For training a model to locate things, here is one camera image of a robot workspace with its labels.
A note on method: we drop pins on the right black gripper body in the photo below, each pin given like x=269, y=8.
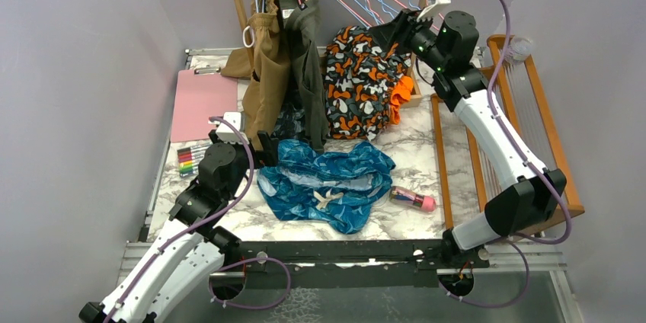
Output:
x=417, y=36

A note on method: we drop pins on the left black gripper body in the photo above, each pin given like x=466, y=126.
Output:
x=265, y=157

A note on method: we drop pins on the blue patterned shorts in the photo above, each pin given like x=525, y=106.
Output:
x=338, y=188

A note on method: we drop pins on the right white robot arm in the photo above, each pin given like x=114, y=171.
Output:
x=530, y=190

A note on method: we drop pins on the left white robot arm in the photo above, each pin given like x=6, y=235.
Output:
x=191, y=244

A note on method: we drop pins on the dark patterned shorts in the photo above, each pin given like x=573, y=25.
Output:
x=290, y=123

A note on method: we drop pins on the orange camo shorts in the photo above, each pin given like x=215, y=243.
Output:
x=365, y=86

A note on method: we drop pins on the tan brown shorts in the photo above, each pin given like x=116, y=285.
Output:
x=269, y=71

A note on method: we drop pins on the dark green shorts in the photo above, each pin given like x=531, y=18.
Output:
x=301, y=22

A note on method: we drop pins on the marker set pack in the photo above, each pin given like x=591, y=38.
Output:
x=189, y=159

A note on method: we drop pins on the pink clipboard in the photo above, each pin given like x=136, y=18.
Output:
x=197, y=98

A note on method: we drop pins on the wooden drying rack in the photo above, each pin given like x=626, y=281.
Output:
x=466, y=175

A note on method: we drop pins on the pink capped pencil tube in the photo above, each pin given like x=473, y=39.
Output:
x=412, y=199

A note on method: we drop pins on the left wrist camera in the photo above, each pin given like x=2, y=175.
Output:
x=230, y=127

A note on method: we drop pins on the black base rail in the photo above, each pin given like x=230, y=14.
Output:
x=340, y=264

